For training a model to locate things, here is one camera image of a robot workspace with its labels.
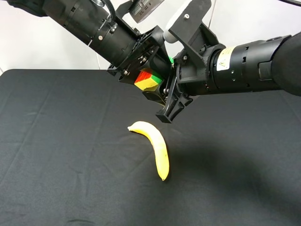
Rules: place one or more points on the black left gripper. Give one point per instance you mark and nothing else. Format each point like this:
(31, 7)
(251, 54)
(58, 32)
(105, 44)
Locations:
(128, 52)

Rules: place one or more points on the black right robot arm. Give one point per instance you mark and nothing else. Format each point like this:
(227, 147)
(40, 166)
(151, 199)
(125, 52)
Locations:
(262, 65)

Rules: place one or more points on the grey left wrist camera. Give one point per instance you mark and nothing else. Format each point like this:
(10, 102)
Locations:
(138, 9)

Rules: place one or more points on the multicoloured puzzle cube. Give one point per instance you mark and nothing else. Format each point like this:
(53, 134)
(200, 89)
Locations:
(146, 79)

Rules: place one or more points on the black tablecloth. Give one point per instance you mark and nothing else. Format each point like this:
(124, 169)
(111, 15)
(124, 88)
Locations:
(68, 159)

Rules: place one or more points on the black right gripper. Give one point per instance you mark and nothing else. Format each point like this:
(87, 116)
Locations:
(194, 77)

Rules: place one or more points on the yellow banana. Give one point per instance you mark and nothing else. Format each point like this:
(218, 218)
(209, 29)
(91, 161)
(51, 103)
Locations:
(158, 143)

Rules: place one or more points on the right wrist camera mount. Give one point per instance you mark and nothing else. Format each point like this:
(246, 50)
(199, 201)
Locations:
(187, 27)

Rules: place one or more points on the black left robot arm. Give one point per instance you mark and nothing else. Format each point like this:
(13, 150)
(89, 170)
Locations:
(76, 16)

